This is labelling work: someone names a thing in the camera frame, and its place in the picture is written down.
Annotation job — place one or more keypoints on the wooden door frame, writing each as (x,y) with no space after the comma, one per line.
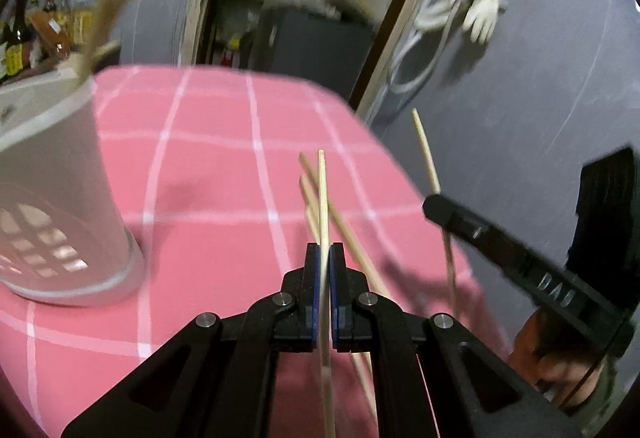
(197,3)

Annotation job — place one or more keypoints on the flattened cardboard box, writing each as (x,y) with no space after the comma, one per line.
(355,3)

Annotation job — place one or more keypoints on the dark cloth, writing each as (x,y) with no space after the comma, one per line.
(607,208)

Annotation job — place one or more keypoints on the brown food package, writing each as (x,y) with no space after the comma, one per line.
(52,36)

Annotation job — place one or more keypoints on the dark bottle yellow label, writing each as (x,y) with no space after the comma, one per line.
(20,38)

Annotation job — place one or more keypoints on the person's right hand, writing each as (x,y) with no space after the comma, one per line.
(555,358)

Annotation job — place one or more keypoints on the white plastic utensil holder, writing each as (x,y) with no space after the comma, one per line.
(55,178)

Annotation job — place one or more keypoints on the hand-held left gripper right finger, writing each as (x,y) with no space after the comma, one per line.
(334,298)

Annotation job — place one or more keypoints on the black cabinet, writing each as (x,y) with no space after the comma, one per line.
(310,53)

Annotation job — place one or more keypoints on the white rubber glove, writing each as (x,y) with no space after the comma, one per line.
(445,3)
(482,13)

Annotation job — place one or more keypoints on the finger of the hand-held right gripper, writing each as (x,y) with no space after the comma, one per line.
(470,230)

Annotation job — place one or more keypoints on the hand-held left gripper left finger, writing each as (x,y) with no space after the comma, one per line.
(315,298)

